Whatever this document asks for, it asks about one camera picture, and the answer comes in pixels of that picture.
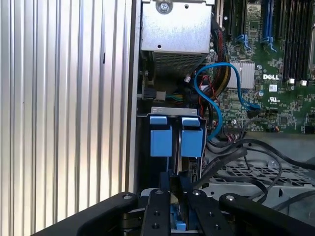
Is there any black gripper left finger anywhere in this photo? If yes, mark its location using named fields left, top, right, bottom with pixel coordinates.
left=31, top=172, right=172, bottom=236

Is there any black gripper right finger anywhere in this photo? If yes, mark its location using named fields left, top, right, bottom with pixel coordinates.
left=179, top=172, right=315, bottom=236

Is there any thick black sleeved wire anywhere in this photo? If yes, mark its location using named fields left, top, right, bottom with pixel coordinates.
left=193, top=137, right=249, bottom=189

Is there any hard disk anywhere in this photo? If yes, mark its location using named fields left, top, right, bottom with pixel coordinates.
left=172, top=117, right=205, bottom=233

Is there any empty blue disk carrier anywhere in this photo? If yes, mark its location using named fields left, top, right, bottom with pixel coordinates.
left=149, top=115, right=173, bottom=173

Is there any metal disk bay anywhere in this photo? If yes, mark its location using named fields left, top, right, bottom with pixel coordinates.
left=136, top=107, right=207, bottom=187

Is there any black PC case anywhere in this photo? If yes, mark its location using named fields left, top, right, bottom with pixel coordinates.
left=125, top=0, right=315, bottom=236

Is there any green motherboard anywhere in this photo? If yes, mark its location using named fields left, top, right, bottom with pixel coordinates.
left=209, top=0, right=315, bottom=135

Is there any silver finned heat sink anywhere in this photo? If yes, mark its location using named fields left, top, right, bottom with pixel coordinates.
left=230, top=61, right=255, bottom=89

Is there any silver power supply box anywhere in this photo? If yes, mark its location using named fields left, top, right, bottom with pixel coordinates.
left=141, top=0, right=216, bottom=77

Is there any blue wire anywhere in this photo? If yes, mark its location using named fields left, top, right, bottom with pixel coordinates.
left=193, top=62, right=261, bottom=141

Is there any power supply cable bundle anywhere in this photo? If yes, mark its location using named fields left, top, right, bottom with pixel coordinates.
left=210, top=21, right=233, bottom=99

